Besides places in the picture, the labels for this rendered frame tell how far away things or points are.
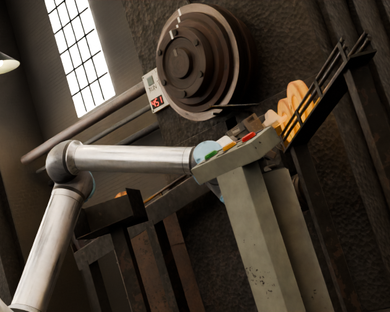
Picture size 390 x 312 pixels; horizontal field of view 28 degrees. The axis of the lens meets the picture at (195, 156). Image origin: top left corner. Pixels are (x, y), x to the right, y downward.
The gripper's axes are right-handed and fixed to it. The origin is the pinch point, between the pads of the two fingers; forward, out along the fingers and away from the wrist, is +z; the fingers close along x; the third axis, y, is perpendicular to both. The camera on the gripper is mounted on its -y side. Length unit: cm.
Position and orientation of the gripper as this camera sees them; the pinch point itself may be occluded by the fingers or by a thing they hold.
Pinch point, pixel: (285, 119)
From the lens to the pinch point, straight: 263.3
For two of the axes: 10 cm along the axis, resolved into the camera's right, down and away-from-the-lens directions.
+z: 8.1, -5.4, 2.1
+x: -1.2, 1.9, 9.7
